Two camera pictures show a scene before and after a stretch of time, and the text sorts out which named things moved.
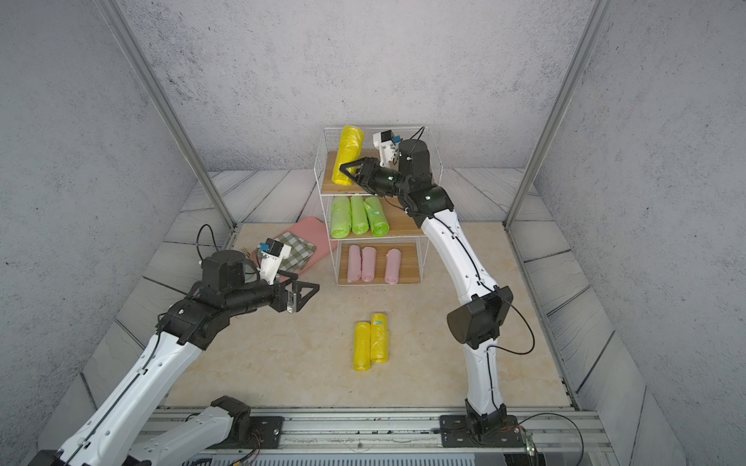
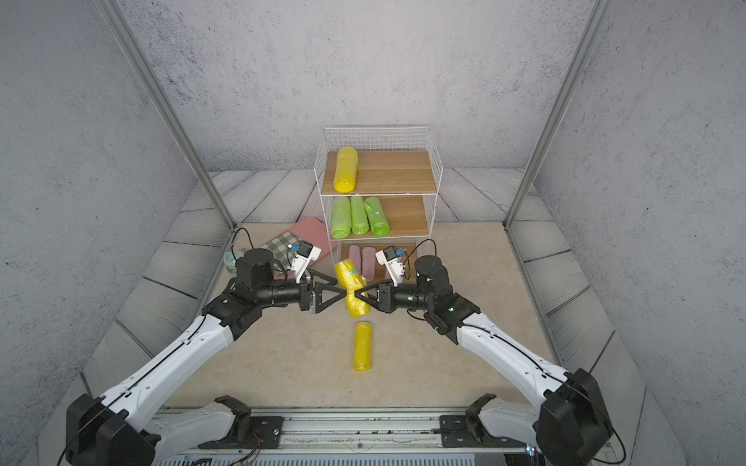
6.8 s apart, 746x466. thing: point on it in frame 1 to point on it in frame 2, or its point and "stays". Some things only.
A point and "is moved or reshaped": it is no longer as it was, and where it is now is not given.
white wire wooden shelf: [378, 242] stays
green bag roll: [359, 220] stays
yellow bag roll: [350, 149] is moved or reshaped
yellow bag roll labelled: [379, 338] to [352, 279]
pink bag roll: [369, 258] stays
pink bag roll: [354, 263] stays
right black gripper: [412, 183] to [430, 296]
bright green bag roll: [378, 223] stays
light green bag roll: [341, 216] stays
